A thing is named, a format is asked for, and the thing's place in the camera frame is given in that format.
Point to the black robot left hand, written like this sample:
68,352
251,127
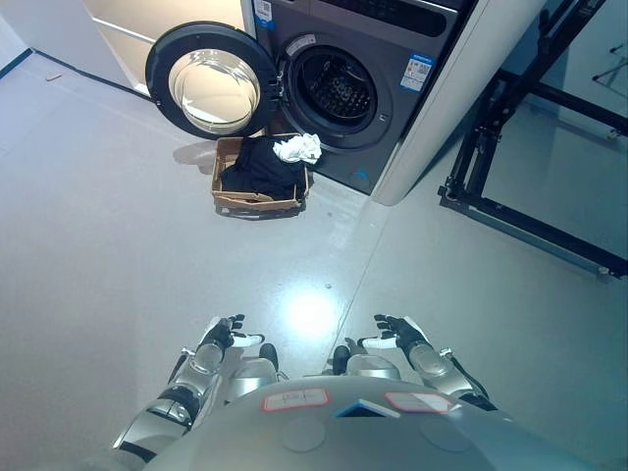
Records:
221,333

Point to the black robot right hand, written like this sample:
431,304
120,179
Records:
404,333

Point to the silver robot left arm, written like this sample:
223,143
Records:
206,360

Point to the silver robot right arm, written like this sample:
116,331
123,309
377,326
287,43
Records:
432,365

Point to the brown woven laundry basket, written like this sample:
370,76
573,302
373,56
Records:
230,198

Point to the black clothes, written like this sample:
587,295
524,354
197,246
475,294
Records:
265,167

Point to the grey front-load washing machine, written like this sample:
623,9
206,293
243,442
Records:
392,127

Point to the round washing machine door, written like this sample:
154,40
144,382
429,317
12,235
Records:
162,73

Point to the silver robot right leg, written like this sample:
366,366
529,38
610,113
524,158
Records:
365,365

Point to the silver robot leg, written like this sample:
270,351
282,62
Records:
250,375
365,365

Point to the silver robot left leg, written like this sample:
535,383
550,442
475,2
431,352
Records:
250,375

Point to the hexagonal red-bordered white label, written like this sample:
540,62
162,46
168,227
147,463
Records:
417,401

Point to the rounded red-bordered white label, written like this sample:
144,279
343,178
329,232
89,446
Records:
294,400

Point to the grey robot torso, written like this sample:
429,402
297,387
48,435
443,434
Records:
314,441

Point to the white crumpled cloth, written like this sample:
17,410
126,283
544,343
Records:
297,147

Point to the white cabinet side panel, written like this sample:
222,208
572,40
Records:
441,98

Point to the blue white energy label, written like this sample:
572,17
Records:
419,72

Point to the beige cabinet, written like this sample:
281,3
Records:
147,29

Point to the white QR code sticker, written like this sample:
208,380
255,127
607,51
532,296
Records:
264,12

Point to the black metal frame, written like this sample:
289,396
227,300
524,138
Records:
495,118

